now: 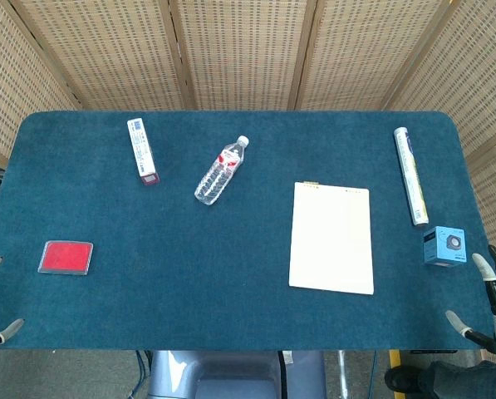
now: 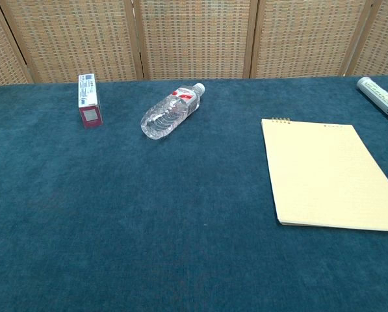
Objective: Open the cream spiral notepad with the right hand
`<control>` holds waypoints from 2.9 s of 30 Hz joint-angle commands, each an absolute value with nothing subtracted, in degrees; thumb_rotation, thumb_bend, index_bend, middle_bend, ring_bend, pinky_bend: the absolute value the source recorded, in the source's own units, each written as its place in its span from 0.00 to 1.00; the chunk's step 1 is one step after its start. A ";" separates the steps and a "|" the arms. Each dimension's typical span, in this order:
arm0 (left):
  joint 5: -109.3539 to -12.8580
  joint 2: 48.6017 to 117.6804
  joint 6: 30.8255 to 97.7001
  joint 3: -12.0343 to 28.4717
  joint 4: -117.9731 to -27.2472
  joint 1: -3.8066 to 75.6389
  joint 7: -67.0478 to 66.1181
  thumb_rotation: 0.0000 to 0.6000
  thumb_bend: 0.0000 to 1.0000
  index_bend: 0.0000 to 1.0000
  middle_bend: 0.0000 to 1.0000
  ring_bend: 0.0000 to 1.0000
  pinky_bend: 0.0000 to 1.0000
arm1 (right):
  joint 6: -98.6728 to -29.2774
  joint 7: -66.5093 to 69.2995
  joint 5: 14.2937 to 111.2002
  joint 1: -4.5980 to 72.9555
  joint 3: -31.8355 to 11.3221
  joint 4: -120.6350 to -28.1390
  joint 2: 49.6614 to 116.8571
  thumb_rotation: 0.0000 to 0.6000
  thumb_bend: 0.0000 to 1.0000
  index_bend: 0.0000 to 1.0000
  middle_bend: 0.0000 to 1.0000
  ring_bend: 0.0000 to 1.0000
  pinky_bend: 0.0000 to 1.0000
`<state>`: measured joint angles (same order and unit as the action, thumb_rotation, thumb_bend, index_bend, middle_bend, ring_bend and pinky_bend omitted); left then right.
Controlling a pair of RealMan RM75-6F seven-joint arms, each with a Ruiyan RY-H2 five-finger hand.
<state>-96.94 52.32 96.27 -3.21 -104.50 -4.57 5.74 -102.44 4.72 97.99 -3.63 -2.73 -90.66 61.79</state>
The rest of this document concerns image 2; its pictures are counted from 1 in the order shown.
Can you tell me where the blue table cloth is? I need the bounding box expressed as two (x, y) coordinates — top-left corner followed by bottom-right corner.
(0, 75), (388, 312)

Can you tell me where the yellow spiral notepad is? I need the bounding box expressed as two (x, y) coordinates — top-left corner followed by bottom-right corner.
(261, 116), (388, 233)

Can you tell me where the white cylindrical tube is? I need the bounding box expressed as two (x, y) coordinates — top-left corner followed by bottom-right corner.
(356, 76), (388, 128)

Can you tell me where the white and maroon carton box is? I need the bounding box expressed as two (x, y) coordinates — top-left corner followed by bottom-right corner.
(78, 73), (103, 129)

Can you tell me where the woven wooden folding screen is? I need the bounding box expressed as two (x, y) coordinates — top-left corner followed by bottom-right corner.
(0, 0), (388, 87)

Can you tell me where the clear plastic water bottle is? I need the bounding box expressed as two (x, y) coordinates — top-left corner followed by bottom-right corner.
(140, 83), (206, 141)

